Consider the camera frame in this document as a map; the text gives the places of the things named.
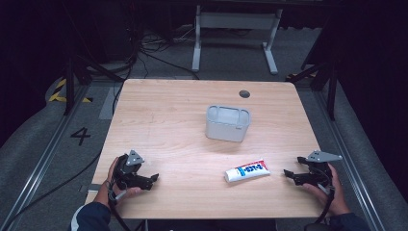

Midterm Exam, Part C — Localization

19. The left hand-held gripper cable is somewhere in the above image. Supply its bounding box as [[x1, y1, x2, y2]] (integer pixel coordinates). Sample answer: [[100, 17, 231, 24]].
[[106, 180, 133, 231]]

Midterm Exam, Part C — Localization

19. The yellow black floor tape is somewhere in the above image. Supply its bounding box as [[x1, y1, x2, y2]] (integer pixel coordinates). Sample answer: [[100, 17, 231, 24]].
[[47, 78, 94, 104]]

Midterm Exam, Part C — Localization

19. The white toothpaste tube blue label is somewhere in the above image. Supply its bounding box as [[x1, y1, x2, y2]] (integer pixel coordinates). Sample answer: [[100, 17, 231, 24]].
[[224, 159, 271, 184]]

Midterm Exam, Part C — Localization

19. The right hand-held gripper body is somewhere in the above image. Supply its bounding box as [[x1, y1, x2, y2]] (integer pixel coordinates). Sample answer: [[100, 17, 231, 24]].
[[293, 149, 344, 189]]

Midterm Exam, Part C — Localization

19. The grey plastic divided container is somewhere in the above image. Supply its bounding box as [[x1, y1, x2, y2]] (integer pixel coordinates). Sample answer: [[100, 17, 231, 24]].
[[204, 104, 252, 143]]

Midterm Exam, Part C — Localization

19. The black floor cable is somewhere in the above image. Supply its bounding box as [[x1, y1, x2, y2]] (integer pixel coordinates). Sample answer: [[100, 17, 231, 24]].
[[0, 148, 104, 231]]

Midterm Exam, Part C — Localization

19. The black tripod stand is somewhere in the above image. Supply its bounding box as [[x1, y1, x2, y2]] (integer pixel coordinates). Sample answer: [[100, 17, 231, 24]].
[[285, 54, 340, 121], [63, 47, 124, 116]]

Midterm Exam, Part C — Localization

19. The white metal table frame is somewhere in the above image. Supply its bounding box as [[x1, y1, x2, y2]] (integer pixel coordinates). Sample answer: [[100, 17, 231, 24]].
[[191, 4, 284, 76]]

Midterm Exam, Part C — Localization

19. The bundle of black cables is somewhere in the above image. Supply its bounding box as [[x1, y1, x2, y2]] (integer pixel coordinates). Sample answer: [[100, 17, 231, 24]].
[[110, 18, 200, 116]]

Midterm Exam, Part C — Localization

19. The hand-held gripper cable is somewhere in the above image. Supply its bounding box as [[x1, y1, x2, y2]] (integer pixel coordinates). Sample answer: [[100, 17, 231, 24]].
[[315, 182, 337, 225], [106, 180, 133, 231]]

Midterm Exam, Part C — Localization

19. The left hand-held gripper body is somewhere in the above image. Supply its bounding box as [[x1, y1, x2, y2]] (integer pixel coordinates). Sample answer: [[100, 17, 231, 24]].
[[113, 149, 152, 191]]

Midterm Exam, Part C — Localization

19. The right hand-held gripper cable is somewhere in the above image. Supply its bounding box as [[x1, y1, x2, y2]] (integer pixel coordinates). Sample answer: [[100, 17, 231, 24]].
[[315, 182, 337, 225]]

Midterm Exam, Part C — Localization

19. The person's left hand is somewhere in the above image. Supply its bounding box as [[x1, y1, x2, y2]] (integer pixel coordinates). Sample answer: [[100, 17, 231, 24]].
[[93, 156, 142, 208]]

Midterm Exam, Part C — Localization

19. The person's right hand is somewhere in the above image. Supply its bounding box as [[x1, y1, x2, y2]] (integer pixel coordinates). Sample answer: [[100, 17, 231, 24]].
[[301, 163, 351, 217]]

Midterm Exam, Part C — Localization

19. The metal floor rail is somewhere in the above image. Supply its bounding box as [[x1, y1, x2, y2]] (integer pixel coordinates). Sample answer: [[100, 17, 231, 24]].
[[313, 90, 398, 231], [0, 84, 92, 231]]

